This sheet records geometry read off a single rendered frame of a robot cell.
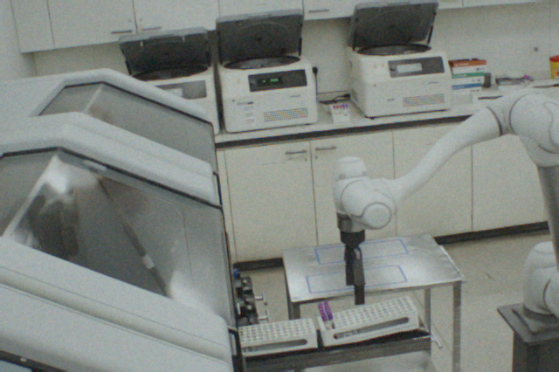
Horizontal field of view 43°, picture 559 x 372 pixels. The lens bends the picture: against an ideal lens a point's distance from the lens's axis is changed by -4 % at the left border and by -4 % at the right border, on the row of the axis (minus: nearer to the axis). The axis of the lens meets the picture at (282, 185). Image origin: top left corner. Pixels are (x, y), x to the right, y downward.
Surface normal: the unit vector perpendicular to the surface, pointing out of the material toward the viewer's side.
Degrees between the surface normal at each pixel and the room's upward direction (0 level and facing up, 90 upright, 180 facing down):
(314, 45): 90
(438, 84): 90
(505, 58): 90
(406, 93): 90
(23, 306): 29
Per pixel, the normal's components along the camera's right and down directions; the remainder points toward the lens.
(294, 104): 0.12, 0.31
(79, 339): 0.41, -0.88
